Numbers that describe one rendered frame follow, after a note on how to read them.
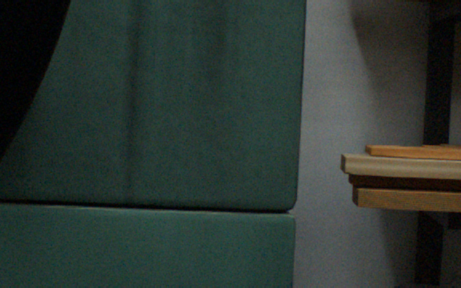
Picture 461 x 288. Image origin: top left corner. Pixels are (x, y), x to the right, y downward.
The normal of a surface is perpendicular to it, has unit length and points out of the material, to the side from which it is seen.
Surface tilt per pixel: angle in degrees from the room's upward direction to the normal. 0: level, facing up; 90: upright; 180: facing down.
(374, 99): 90
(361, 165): 89
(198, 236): 90
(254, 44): 90
